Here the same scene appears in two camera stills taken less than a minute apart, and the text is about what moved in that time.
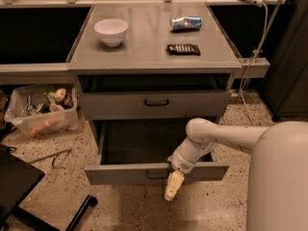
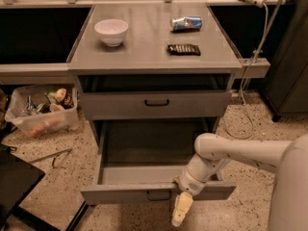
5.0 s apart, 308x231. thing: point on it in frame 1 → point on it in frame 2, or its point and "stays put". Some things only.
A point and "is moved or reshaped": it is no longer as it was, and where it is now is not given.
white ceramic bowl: [111, 31] stays put
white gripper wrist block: [181, 163] → [190, 183]
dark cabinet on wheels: [285, 85] stays put
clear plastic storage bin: [43, 110] stays put
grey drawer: [136, 152] is moved or reshaped
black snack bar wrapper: [184, 49] stays put
